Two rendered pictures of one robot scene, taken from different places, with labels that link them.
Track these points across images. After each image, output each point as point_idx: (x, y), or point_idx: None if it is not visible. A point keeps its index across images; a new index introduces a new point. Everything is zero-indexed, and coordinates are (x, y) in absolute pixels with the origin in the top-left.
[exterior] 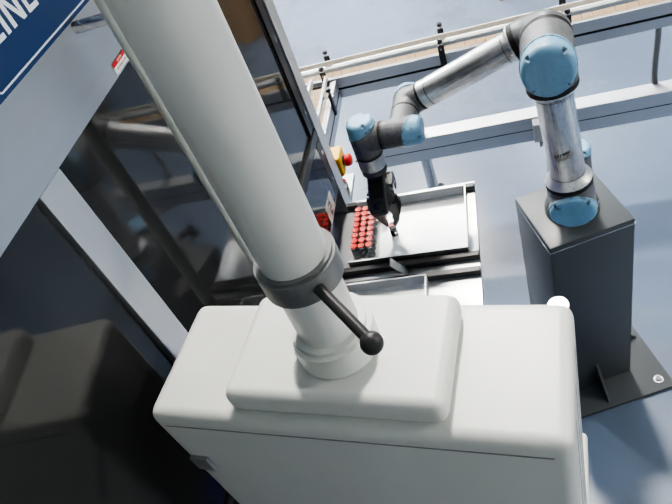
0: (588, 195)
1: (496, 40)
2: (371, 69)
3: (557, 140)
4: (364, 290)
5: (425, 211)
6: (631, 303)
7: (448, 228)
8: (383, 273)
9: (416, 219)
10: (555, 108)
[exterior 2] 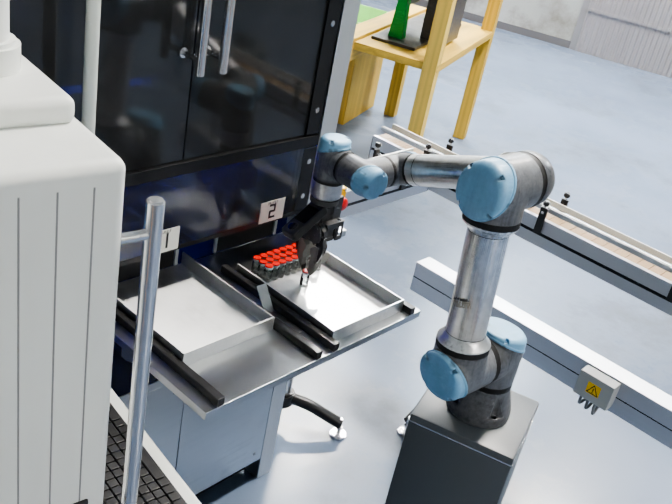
0: (462, 368)
1: None
2: None
3: (462, 278)
4: (221, 292)
5: (350, 293)
6: None
7: (347, 316)
8: (253, 296)
9: (335, 291)
10: (474, 240)
